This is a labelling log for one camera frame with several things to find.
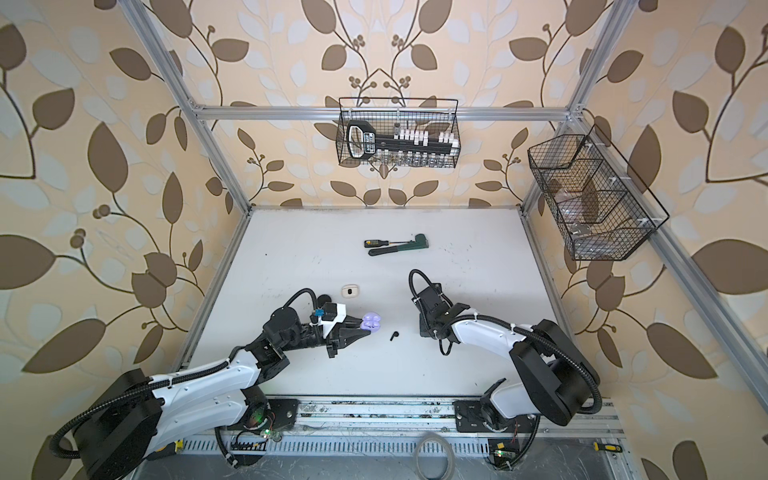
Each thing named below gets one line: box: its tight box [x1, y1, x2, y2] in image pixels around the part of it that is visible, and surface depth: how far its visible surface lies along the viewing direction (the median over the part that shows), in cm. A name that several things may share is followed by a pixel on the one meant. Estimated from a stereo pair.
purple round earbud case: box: [360, 312, 381, 333], surface depth 72 cm
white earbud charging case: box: [341, 284, 359, 299], surface depth 98 cm
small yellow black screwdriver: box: [593, 442, 623, 453], surface depth 71 cm
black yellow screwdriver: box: [364, 240, 413, 247], surface depth 110 cm
